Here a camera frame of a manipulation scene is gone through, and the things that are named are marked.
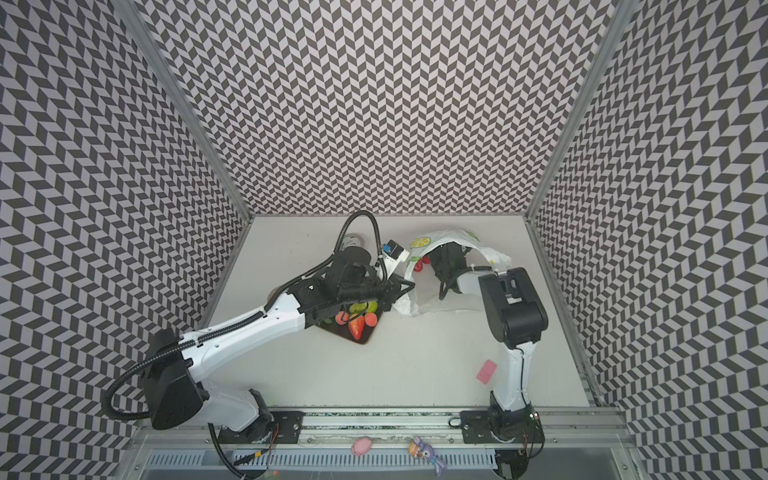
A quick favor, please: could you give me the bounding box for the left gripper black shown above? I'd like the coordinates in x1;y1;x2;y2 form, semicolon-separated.
340;267;419;315

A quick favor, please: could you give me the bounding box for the white plastic bag lemon print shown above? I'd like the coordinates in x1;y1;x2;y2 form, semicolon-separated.
403;229;513;301

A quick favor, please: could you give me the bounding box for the fake red fruit piece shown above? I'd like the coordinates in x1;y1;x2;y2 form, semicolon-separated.
364;312;378;328

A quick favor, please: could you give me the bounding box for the fake green fruit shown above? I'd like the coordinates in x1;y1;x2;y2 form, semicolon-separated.
349;301;378;315

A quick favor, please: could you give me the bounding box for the fake pink peach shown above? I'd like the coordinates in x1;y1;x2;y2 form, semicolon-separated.
335;311;350;325

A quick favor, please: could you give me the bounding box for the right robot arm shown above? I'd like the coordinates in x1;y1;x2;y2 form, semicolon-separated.
426;242;549;445

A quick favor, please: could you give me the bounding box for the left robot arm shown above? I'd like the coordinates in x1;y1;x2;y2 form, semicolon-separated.
101;210;415;432

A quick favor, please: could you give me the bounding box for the clear tape roll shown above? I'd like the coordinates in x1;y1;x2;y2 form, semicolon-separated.
341;233;366;250

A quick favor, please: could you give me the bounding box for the black square tray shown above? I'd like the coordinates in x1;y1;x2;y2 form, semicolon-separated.
319;311;381;345

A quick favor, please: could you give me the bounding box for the pink sticky note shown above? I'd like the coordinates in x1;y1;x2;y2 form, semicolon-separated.
476;360;498;385

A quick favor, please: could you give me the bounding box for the beige tape roll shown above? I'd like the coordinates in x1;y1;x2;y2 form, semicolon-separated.
267;288;281;302

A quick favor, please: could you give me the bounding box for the purple toy figure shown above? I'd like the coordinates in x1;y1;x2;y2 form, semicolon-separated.
408;436;447;477

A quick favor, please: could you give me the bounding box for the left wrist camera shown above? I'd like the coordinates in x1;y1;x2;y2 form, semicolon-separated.
381;240;410;279

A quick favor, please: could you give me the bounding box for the pink toy on rail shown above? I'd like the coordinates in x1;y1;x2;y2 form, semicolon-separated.
351;437;373;457

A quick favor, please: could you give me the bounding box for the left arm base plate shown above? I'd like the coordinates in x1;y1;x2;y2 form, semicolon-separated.
217;410;305;445

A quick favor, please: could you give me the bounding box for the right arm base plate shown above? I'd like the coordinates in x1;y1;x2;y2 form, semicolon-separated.
459;409;546;446

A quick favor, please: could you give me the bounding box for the aluminium front rail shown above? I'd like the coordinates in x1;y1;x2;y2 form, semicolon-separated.
128;406;631;452

